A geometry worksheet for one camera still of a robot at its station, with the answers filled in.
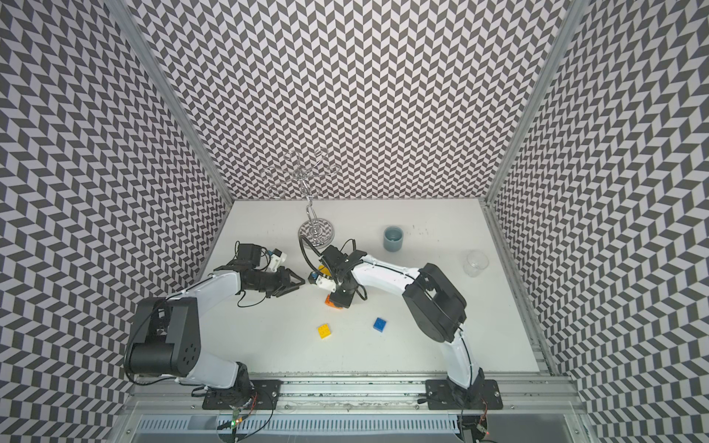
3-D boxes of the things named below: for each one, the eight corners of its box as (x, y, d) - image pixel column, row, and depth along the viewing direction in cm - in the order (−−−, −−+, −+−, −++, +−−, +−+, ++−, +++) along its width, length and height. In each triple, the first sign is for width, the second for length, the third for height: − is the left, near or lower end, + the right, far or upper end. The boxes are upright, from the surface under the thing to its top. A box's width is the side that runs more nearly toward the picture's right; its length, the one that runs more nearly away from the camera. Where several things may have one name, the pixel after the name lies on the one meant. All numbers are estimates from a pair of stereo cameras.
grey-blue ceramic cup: (383, 252, 104) (384, 242, 99) (383, 235, 109) (383, 225, 104) (402, 252, 104) (404, 242, 99) (400, 235, 109) (402, 225, 104)
